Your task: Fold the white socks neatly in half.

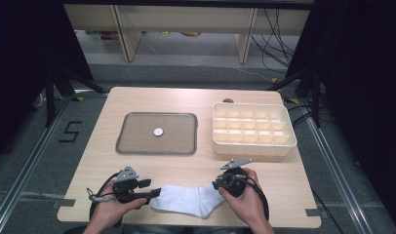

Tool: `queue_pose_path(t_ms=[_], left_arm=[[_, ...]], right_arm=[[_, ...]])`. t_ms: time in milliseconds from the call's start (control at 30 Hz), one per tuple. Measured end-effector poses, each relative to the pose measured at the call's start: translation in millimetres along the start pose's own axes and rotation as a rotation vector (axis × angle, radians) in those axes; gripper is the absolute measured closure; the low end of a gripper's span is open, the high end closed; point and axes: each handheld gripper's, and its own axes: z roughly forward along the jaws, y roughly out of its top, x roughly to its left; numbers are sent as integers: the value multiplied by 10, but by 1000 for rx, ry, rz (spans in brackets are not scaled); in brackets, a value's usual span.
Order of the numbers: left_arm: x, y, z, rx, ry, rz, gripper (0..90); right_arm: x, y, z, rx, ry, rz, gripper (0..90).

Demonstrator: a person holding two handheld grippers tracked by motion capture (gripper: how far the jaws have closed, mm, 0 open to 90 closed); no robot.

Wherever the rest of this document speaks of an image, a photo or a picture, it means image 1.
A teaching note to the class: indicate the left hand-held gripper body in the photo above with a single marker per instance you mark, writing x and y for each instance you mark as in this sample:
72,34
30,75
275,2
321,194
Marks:
126,190

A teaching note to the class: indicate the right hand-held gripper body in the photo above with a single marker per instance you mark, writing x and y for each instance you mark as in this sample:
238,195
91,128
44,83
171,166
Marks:
235,183

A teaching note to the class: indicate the white sock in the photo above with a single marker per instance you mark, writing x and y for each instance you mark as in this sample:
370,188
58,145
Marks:
186,200

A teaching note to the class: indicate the person's right hand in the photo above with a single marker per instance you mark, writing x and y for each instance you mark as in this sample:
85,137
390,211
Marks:
249,204

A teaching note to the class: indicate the person's left hand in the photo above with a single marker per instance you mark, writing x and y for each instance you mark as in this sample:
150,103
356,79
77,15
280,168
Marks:
110,209

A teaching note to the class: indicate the cream compartment organizer box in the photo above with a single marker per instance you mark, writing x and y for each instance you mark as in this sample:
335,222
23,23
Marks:
251,148

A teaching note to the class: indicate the grey rectangular tray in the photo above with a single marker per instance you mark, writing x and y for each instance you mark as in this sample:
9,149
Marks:
137,136

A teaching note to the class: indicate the small white round disc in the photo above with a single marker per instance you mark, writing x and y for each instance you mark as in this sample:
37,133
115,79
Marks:
158,132

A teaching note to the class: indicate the small dark round object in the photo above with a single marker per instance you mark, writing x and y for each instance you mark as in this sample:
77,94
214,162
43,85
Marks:
228,100

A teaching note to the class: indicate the black metal stand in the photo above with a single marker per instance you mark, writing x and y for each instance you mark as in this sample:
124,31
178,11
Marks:
50,97
316,97

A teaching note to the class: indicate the light wooden desk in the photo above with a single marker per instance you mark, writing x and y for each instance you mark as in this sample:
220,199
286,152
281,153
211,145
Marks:
186,19

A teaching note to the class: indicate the black curtain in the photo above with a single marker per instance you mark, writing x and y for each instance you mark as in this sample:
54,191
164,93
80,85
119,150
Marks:
27,48
365,81

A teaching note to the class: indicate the metal floor rail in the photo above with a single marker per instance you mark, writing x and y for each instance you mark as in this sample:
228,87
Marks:
27,169
336,169

